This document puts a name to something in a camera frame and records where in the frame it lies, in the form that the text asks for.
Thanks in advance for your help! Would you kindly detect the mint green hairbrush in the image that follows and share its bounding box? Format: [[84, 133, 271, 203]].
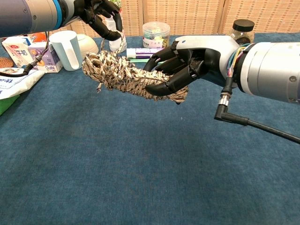
[[127, 58, 162, 64]]

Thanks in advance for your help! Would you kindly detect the woven bamboo folding screen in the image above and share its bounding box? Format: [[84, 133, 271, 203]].
[[46, 0, 300, 38]]

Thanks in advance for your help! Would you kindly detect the white sugar bag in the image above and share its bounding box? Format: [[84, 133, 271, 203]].
[[0, 67, 45, 100]]

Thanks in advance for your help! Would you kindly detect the white red milk carton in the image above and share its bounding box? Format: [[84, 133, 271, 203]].
[[1, 36, 38, 70]]

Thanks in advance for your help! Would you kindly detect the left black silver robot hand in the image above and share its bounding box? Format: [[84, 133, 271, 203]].
[[74, 0, 124, 42]]

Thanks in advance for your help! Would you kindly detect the glass jar with black lid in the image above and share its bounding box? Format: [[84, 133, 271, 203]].
[[229, 19, 255, 45]]

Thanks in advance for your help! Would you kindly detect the white purple toothpaste tube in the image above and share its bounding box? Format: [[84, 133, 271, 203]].
[[126, 47, 165, 59]]

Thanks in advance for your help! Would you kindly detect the yellow-capped white drink bottle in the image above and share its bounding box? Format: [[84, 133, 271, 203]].
[[103, 0, 128, 53]]

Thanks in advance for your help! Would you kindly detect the clear plastic jar of clips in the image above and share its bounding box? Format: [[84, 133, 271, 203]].
[[142, 22, 171, 49]]

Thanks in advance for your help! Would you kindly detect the purple juice carton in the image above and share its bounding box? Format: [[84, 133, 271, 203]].
[[27, 41, 63, 74]]

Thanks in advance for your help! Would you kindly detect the green cloth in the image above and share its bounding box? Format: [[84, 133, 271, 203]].
[[0, 94, 21, 117]]

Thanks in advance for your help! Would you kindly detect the braided white brown rope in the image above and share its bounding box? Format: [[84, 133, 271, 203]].
[[81, 29, 189, 105]]

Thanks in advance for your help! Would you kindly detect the orange soda can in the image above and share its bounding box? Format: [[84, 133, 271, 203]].
[[30, 32, 47, 43]]

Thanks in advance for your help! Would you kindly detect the round woven rattan coaster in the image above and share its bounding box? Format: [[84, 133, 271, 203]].
[[0, 57, 15, 69]]

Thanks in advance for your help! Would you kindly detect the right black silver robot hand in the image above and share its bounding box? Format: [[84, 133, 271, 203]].
[[142, 35, 240, 97]]

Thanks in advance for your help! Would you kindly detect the beige ceramic bowl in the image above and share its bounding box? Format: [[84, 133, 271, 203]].
[[76, 34, 99, 59]]

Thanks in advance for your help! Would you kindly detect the white light-blue plastic cup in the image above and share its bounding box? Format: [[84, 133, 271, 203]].
[[48, 30, 84, 72]]

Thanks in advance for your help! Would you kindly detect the blue table cloth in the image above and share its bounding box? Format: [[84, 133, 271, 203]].
[[0, 32, 300, 225]]

